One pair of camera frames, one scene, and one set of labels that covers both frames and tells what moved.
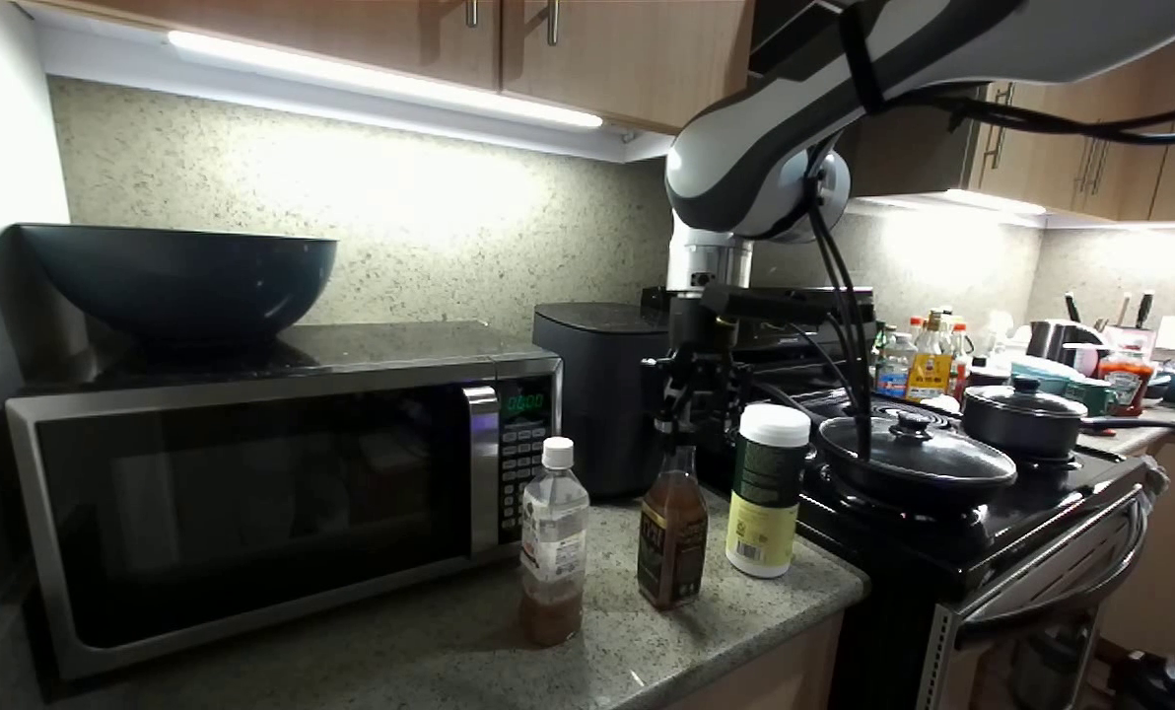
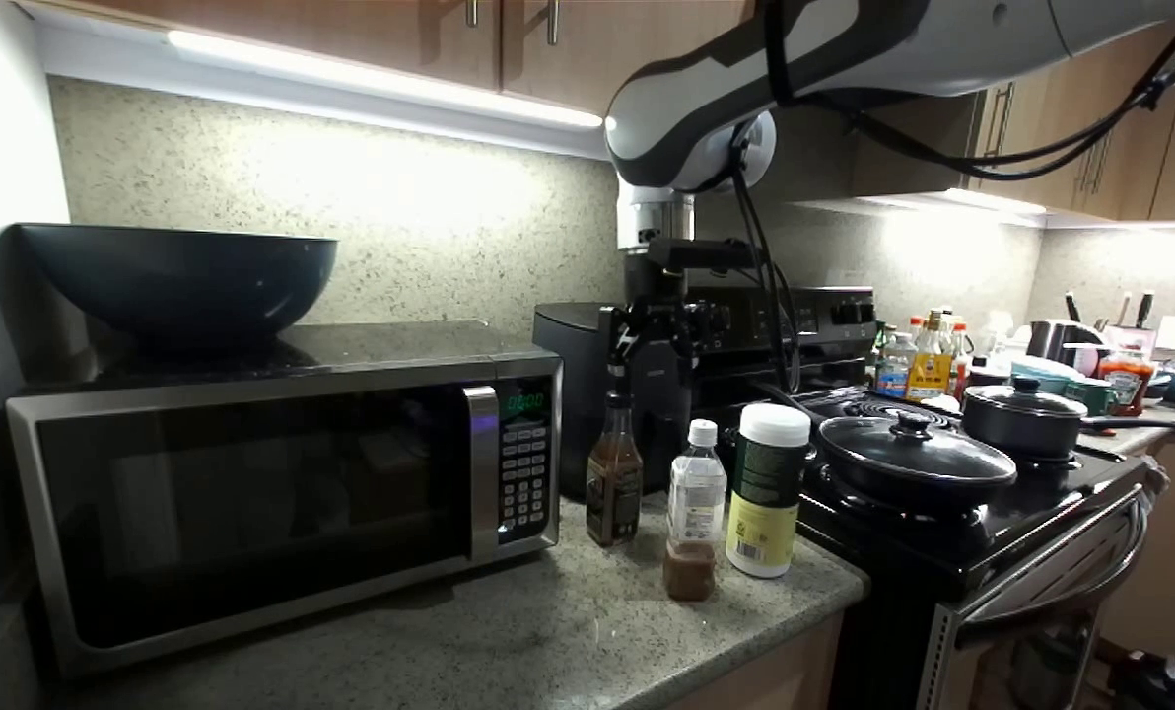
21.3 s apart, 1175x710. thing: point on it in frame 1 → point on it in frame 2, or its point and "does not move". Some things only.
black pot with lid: (1028, 421) does not move
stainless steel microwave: (245, 489) does not move
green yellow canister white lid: (764, 511) does not move
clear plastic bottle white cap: (555, 544) → (694, 515)
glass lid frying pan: (914, 454) does not move
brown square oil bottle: (671, 535) → (615, 479)
